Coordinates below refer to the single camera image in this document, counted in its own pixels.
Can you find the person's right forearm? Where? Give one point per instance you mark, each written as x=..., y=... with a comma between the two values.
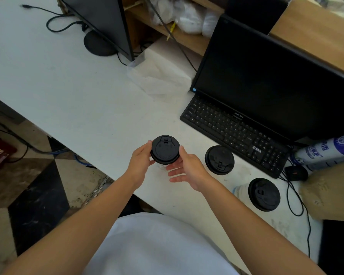
x=255, y=231

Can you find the black desktop monitor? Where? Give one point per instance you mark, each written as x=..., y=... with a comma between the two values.
x=269, y=83

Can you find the person's left hand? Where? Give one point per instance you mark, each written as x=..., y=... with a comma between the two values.
x=137, y=168

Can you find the round black monitor base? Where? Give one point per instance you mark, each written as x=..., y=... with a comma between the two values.
x=99, y=45

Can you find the red box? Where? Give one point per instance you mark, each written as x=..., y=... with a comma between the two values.
x=0, y=153

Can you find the yellow tie strip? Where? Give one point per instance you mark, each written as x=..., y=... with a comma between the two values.
x=171, y=30

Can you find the black computer case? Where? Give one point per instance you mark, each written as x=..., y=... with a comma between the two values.
x=338, y=249

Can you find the white plastic bag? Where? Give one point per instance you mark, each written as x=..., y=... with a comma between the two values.
x=162, y=9
x=189, y=17
x=210, y=24

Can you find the black tissue box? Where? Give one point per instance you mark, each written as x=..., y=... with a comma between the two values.
x=255, y=14

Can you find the person's right hand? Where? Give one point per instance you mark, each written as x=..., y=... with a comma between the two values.
x=193, y=171

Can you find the blue white spray can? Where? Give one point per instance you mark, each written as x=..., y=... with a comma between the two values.
x=324, y=151

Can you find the brown paper bag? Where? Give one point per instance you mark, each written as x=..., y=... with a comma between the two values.
x=329, y=191

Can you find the black slim monitor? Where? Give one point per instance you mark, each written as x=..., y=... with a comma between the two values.
x=103, y=17

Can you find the black keyboard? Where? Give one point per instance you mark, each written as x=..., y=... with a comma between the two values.
x=235, y=134

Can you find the person's left forearm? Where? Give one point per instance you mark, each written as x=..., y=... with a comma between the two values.
x=80, y=229

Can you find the black plastic cup lid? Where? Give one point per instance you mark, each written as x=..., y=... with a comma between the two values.
x=164, y=150
x=264, y=194
x=219, y=160

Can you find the wooden shelf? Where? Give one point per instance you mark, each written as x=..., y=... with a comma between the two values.
x=189, y=42

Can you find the person's white shirt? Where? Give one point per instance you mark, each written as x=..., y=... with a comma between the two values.
x=157, y=246

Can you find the black computer mouse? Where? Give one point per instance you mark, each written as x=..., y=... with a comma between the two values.
x=295, y=173

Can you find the person's black trousers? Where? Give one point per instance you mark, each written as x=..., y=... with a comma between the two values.
x=134, y=207

